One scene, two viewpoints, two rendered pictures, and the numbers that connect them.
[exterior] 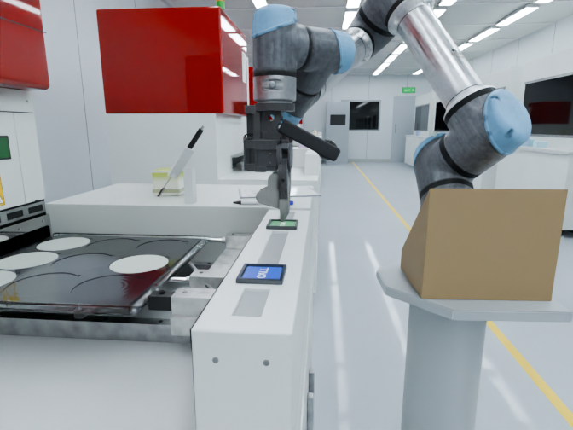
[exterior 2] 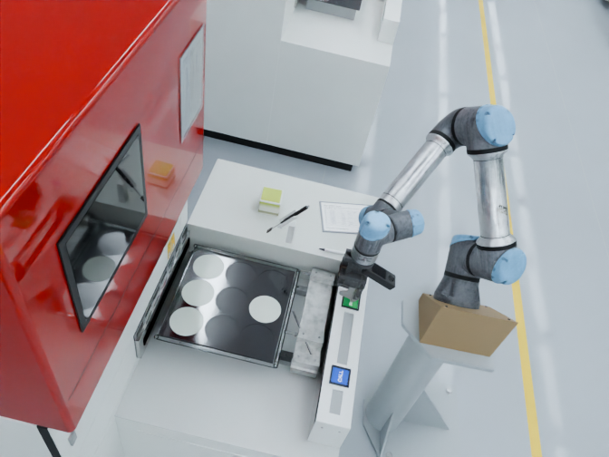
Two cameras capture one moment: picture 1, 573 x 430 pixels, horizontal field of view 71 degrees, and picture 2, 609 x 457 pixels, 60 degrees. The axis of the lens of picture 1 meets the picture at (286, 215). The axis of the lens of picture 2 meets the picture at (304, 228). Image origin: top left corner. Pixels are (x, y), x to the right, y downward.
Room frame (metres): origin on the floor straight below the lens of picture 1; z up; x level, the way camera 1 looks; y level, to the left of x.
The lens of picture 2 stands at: (-0.24, 0.28, 2.30)
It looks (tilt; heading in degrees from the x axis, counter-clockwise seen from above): 47 degrees down; 355
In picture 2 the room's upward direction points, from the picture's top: 13 degrees clockwise
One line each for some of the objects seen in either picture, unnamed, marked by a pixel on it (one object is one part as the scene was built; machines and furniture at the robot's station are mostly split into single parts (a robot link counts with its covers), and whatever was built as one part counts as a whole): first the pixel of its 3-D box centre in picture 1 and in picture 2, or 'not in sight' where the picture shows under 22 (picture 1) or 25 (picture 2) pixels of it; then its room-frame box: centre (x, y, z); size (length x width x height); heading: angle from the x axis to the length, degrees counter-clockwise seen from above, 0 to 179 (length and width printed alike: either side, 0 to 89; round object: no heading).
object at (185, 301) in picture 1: (202, 301); (305, 360); (0.54, 0.12, 0.89); 0.08 x 0.03 x 0.03; 85
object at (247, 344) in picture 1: (275, 287); (341, 347); (0.61, 0.02, 0.89); 0.55 x 0.09 x 0.14; 175
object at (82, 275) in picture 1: (83, 263); (231, 301); (0.70, 0.37, 0.90); 0.34 x 0.34 x 0.01; 85
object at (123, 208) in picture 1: (198, 219); (285, 223); (1.08, 0.24, 0.89); 0.62 x 0.35 x 0.14; 85
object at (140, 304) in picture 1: (179, 266); (287, 315); (0.69, 0.19, 0.90); 0.38 x 0.01 x 0.01; 175
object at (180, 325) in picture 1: (228, 280); (313, 322); (0.70, 0.11, 0.87); 0.36 x 0.08 x 0.03; 175
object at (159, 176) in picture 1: (170, 181); (270, 201); (1.07, 0.31, 1.00); 0.07 x 0.07 x 0.07; 89
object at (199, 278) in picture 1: (216, 281); (310, 337); (0.62, 0.11, 0.89); 0.08 x 0.03 x 0.03; 85
